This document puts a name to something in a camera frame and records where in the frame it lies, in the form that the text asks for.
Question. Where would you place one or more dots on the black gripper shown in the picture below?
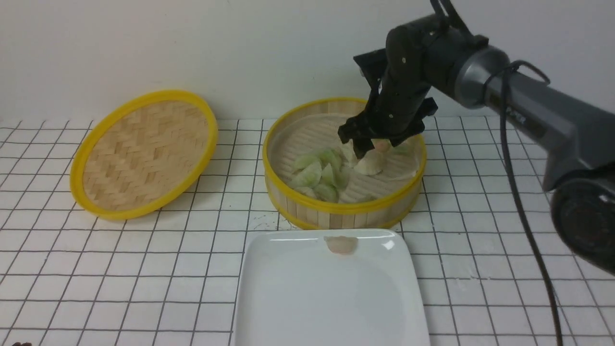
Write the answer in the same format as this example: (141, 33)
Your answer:
(398, 89)

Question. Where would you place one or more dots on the cream white dumpling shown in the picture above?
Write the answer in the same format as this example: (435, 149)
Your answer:
(371, 164)

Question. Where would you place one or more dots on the pale pink dumpling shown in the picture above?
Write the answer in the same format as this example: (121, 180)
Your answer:
(341, 245)

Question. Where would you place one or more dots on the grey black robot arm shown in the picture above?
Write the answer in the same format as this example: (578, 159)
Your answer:
(438, 51)

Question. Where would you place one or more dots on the white square ceramic plate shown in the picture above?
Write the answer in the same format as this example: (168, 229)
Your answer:
(294, 292)

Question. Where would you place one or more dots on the pink dumpling back right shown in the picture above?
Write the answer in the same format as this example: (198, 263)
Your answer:
(381, 145)

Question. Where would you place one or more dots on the pale green dumpling far right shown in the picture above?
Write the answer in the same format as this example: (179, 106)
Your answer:
(405, 149)

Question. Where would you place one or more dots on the green dumpling center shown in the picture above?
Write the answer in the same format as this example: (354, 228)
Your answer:
(334, 171)

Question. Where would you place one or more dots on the white steamer liner cloth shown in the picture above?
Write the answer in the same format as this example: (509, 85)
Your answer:
(313, 133)

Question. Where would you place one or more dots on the yellow rimmed bamboo steamer basket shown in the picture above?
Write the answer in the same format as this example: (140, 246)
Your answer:
(307, 213)

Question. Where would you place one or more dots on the green dumpling upper left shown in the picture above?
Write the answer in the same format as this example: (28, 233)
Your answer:
(304, 161)

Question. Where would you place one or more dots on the green dumpling front left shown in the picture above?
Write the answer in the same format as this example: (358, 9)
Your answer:
(309, 177)

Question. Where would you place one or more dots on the yellow rimmed bamboo steamer lid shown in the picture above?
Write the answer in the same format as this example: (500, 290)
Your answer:
(144, 155)

